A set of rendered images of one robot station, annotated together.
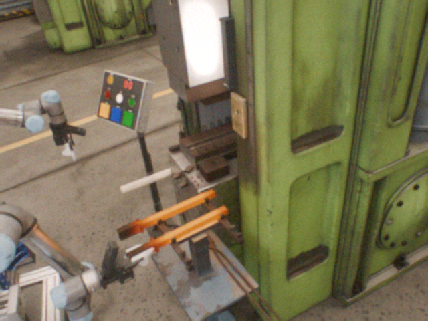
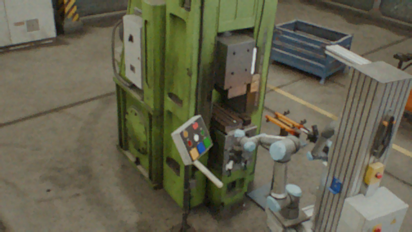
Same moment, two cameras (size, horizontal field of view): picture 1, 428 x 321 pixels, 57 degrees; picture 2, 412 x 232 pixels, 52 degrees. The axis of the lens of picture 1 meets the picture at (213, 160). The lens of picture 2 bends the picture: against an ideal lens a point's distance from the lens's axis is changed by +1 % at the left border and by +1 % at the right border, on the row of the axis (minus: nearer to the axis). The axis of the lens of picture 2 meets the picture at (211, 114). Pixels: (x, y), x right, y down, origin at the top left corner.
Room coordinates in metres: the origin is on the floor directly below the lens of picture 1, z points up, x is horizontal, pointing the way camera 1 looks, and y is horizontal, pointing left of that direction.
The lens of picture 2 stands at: (2.60, 3.32, 2.97)
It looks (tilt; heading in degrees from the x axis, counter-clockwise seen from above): 30 degrees down; 257
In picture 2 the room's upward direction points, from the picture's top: 4 degrees clockwise
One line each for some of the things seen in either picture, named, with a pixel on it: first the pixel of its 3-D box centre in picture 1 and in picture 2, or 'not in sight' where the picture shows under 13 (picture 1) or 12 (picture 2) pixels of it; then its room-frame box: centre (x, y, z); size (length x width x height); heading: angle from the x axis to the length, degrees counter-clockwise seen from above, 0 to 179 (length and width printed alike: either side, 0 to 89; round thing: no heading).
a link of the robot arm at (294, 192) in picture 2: not in sight; (291, 195); (1.44, 1.14, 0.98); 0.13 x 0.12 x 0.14; 23
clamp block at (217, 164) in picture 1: (214, 168); (244, 119); (1.47, 0.00, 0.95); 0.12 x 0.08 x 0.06; 114
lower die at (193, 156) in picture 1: (224, 139); (220, 116); (1.70, -0.07, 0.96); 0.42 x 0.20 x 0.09; 114
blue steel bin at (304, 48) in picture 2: not in sight; (308, 48); (-0.67, -3.28, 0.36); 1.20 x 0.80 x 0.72; 126
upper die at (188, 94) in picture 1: (219, 73); (223, 82); (1.70, -0.07, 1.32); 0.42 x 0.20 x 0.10; 114
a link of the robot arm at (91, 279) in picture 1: (91, 281); not in sight; (0.89, 0.45, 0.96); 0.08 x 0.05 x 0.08; 28
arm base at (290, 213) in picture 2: not in sight; (290, 207); (1.43, 1.14, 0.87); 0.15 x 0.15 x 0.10
